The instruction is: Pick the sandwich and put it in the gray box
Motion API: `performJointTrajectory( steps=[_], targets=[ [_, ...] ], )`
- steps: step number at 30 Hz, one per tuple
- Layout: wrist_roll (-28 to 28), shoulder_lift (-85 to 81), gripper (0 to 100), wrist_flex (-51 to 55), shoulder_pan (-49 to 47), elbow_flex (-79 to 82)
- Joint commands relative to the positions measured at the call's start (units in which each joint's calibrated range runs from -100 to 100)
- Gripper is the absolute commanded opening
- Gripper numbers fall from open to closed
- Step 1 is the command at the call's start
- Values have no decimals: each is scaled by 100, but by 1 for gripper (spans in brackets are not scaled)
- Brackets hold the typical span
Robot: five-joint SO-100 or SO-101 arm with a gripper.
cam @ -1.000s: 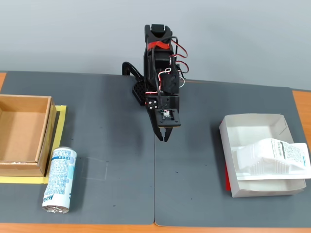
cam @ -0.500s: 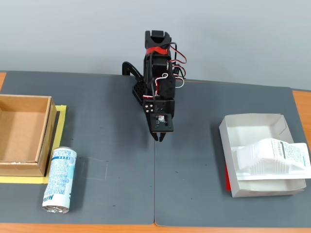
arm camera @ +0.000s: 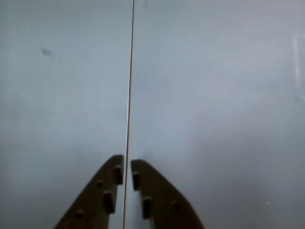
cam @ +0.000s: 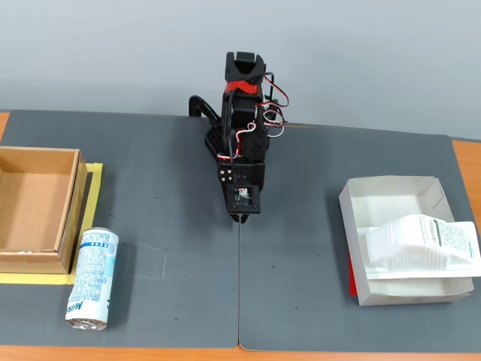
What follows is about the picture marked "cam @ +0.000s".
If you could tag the gray paper box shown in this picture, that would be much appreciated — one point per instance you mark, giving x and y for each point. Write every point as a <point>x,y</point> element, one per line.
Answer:
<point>376,195</point>

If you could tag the red tape band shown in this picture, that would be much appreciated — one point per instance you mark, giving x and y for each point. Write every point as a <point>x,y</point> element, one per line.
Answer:
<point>244,87</point>

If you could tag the white packaged sandwich with label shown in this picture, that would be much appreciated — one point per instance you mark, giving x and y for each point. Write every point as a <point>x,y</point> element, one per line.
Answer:
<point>413,244</point>

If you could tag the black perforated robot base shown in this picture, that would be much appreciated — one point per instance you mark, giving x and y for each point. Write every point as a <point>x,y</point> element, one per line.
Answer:
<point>212,141</point>

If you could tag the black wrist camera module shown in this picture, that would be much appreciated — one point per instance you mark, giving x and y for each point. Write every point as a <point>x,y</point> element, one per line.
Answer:
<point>246,205</point>

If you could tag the dark gray table mat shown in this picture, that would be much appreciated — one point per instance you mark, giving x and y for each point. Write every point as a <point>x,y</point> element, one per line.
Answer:
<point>308,195</point>
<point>158,180</point>

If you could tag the brown cardboard box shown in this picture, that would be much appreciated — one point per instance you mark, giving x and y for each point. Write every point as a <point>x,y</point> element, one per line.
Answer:
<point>34,203</point>

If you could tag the black table clamp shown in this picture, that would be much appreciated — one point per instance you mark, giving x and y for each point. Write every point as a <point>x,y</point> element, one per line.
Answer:
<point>201,105</point>

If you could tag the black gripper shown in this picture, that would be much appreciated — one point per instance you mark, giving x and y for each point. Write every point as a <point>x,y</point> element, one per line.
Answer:
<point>225,174</point>

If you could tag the white blue drink can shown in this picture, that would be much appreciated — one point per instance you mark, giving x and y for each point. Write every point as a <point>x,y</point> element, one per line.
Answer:
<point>94,274</point>

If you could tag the red paper sheet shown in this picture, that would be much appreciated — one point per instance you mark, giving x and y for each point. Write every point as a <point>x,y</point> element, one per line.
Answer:
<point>352,282</point>

